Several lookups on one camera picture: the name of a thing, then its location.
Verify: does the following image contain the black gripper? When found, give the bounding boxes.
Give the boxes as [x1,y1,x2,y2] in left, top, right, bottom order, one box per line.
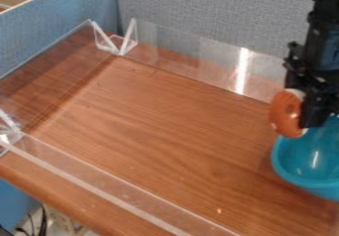
[284,42,339,129]

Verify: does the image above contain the brown toy mushroom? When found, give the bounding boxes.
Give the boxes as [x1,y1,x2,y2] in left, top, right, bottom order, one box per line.
[269,88,308,139]

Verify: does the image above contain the blue plastic bowl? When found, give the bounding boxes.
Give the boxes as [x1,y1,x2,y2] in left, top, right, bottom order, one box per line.
[272,116,339,202]

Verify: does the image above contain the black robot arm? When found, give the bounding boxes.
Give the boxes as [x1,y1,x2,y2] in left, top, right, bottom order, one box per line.
[284,0,339,129]

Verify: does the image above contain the clear acrylic back barrier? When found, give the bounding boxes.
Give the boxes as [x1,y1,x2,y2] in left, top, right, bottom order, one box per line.
[125,19,286,103]

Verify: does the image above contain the clear acrylic barrier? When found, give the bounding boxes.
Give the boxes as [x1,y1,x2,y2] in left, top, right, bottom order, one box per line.
[125,19,286,103]
[0,109,241,236]
[0,20,97,80]

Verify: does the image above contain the clear acrylic front barrier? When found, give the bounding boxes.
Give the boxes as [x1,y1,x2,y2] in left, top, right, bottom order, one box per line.
[0,109,241,236]

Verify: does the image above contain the clear acrylic left barrier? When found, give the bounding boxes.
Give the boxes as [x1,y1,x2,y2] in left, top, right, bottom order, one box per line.
[0,20,97,80]

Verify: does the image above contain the clear acrylic corner bracket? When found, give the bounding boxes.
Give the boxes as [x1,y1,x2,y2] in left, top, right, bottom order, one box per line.
[90,19,138,56]

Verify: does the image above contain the black floor cables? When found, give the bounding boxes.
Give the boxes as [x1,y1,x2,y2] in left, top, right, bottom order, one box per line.
[0,203,51,236]

